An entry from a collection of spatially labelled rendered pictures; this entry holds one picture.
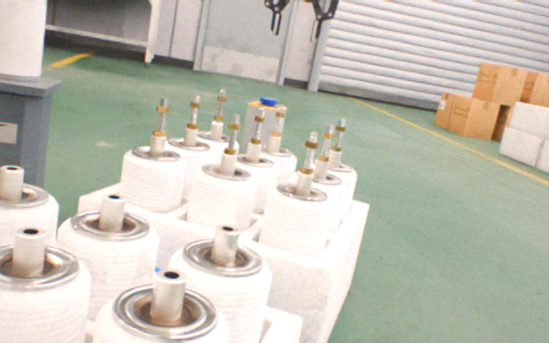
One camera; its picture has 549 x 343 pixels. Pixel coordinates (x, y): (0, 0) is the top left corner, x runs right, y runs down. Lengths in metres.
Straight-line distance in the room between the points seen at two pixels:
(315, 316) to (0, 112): 0.66
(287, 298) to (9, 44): 0.66
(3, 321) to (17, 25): 0.71
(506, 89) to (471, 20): 2.19
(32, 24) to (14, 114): 0.16
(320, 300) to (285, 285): 0.05
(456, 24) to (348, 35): 1.29
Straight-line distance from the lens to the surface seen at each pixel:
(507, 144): 3.98
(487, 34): 6.91
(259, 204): 0.90
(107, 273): 0.52
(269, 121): 1.17
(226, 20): 6.02
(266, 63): 6.08
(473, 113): 4.62
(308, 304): 0.75
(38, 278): 0.44
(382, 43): 6.35
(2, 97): 1.07
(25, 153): 1.08
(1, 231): 0.58
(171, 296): 0.39
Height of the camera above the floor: 0.45
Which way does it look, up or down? 13 degrees down
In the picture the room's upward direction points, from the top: 11 degrees clockwise
